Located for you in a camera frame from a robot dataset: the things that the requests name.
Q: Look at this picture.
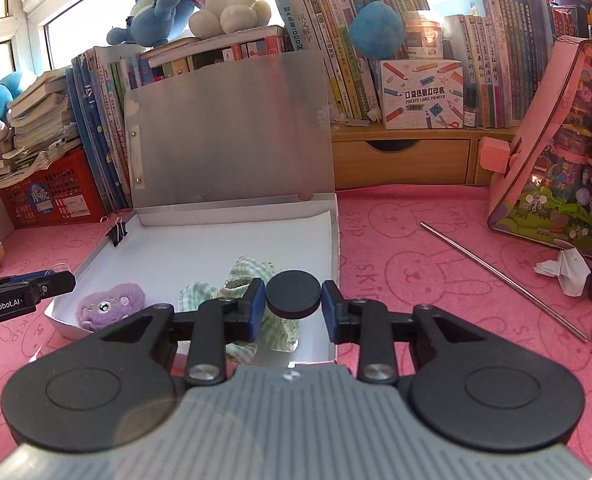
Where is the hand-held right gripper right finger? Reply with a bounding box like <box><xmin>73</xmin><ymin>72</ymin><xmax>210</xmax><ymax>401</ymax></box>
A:
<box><xmin>322</xmin><ymin>280</ymin><xmax>482</xmax><ymax>387</ymax></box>

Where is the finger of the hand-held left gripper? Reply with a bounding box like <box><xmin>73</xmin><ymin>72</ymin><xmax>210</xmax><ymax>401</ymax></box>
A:
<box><xmin>26</xmin><ymin>270</ymin><xmax>76</xmax><ymax>297</ymax></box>

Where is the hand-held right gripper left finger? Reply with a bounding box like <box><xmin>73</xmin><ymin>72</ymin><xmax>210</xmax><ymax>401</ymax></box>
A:
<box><xmin>98</xmin><ymin>277</ymin><xmax>267</xmax><ymax>387</ymax></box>

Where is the black round disc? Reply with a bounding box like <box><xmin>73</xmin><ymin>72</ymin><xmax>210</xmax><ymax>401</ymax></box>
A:
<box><xmin>267</xmin><ymin>270</ymin><xmax>323</xmax><ymax>319</ymax></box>

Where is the silver cardboard box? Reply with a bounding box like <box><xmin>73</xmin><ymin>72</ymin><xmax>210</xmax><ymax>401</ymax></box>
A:
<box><xmin>46</xmin><ymin>50</ymin><xmax>341</xmax><ymax>366</ymax></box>

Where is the green checked cloth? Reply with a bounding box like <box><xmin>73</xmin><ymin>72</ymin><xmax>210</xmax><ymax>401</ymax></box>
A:
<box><xmin>178</xmin><ymin>256</ymin><xmax>301</xmax><ymax>361</ymax></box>

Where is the purple plush toy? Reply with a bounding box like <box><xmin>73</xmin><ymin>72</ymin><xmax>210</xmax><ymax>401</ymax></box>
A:
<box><xmin>78</xmin><ymin>283</ymin><xmax>147</xmax><ymax>332</ymax></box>

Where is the black binder clip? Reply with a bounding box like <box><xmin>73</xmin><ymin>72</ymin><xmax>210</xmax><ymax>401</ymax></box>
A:
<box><xmin>104</xmin><ymin>216</ymin><xmax>129</xmax><ymax>247</ymax></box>

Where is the red plastic crate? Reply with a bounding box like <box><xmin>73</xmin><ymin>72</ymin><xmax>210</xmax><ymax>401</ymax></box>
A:
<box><xmin>0</xmin><ymin>147</ymin><xmax>109</xmax><ymax>228</ymax></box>

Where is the pink bunny print towel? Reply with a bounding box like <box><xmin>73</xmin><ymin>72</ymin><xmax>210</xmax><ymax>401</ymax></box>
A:
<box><xmin>0</xmin><ymin>182</ymin><xmax>592</xmax><ymax>480</ymax></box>

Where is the pile of worn books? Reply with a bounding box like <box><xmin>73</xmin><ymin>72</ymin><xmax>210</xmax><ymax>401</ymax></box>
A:
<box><xmin>0</xmin><ymin>67</ymin><xmax>79</xmax><ymax>188</ymax></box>

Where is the row of blue books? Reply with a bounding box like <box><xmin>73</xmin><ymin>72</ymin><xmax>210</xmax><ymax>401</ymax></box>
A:
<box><xmin>70</xmin><ymin>45</ymin><xmax>146</xmax><ymax>211</ymax></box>

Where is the wooden desktop drawer shelf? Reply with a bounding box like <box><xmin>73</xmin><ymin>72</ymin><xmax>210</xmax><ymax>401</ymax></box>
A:
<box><xmin>331</xmin><ymin>122</ymin><xmax>522</xmax><ymax>191</ymax></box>

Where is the white label printer box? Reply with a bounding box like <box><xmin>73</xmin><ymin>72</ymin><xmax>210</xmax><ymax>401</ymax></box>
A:
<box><xmin>380</xmin><ymin>59</ymin><xmax>464</xmax><ymax>130</ymax></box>

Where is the folded white paper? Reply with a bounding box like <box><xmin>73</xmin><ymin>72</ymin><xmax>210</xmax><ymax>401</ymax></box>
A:
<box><xmin>533</xmin><ymin>247</ymin><xmax>592</xmax><ymax>297</ymax></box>

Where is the small dark bottle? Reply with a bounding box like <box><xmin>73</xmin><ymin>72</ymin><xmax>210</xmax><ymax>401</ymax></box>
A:
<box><xmin>463</xmin><ymin>87</ymin><xmax>478</xmax><ymax>128</ymax></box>

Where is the row of small books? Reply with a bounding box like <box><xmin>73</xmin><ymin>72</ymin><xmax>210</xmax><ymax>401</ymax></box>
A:
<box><xmin>140</xmin><ymin>25</ymin><xmax>297</xmax><ymax>77</ymax></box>

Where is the pink toy gift box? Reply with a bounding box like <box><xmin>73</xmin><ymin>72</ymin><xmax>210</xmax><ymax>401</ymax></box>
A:
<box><xmin>478</xmin><ymin>35</ymin><xmax>592</xmax><ymax>257</ymax></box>

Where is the row of colourful books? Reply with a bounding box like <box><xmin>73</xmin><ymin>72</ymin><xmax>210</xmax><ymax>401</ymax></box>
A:
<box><xmin>268</xmin><ymin>0</ymin><xmax>431</xmax><ymax>121</ymax></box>

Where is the dark blue plush toy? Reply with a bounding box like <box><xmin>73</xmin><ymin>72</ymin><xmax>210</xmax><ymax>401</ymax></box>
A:
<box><xmin>106</xmin><ymin>0</ymin><xmax>201</xmax><ymax>47</ymax></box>

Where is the blue plush ball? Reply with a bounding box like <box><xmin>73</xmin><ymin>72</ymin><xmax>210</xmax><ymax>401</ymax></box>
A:
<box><xmin>348</xmin><ymin>1</ymin><xmax>407</xmax><ymax>60</ymax></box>

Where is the white round tin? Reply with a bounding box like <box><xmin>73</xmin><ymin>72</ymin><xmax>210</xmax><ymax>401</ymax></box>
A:
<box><xmin>406</xmin><ymin>12</ymin><xmax>444</xmax><ymax>60</ymax></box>

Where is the row of dark books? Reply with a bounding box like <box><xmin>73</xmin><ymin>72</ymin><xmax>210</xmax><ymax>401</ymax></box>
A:
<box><xmin>443</xmin><ymin>0</ymin><xmax>592</xmax><ymax>128</ymax></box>

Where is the white window frame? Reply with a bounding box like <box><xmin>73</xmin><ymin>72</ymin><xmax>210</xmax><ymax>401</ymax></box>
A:
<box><xmin>0</xmin><ymin>0</ymin><xmax>141</xmax><ymax>81</ymax></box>

